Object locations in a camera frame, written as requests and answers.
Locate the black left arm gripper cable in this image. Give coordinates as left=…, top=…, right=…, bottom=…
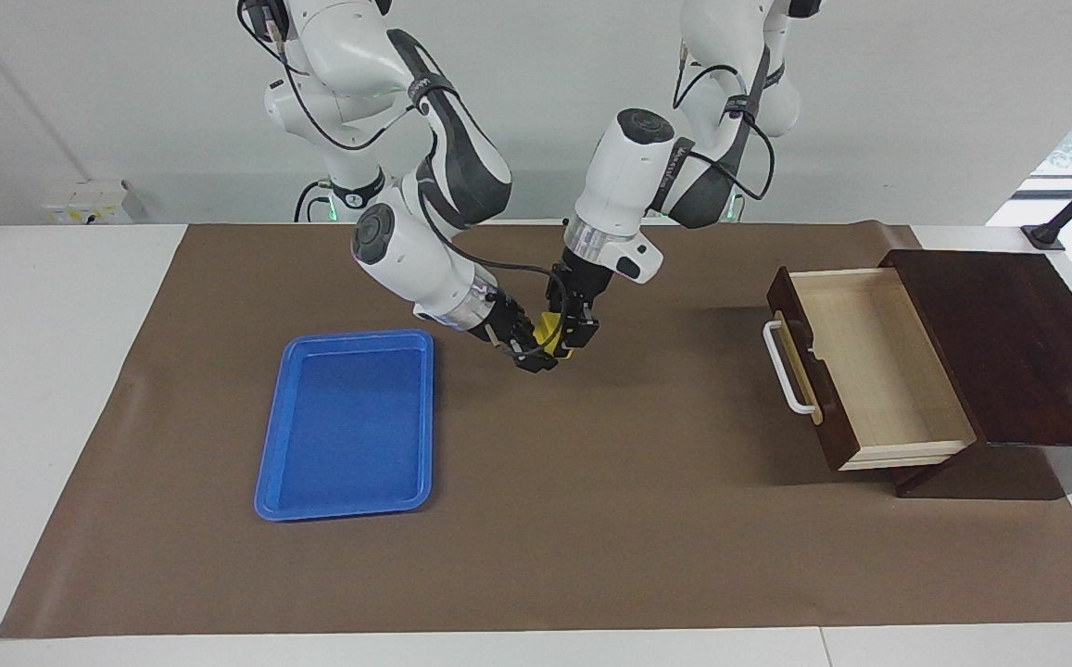
left=672, top=39, right=777, bottom=202

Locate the black right arm gripper cable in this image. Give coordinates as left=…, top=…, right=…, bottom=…
left=237, top=0, right=575, bottom=358

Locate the yellow cube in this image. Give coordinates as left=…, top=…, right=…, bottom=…
left=536, top=312, right=583, bottom=359

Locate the black right arm base cable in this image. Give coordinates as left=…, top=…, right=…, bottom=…
left=294, top=180, right=334, bottom=224

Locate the white wall socket box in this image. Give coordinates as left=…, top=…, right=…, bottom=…
left=42, top=180, right=146, bottom=226

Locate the brown paper table mat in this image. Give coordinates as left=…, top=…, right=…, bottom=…
left=0, top=220, right=1072, bottom=640

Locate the black arm gripper cable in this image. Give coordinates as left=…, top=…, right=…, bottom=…
left=672, top=39, right=777, bottom=202
left=237, top=0, right=575, bottom=358

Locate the wooden drawer with dark face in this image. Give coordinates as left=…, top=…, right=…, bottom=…
left=763, top=266, right=979, bottom=472

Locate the white drawer handle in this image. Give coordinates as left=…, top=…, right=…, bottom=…
left=763, top=320, right=820, bottom=416

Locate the dark wooden drawer cabinet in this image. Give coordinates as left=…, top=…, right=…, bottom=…
left=877, top=248, right=1072, bottom=501

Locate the blue plastic tray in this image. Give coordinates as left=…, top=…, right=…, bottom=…
left=254, top=329, right=435, bottom=522

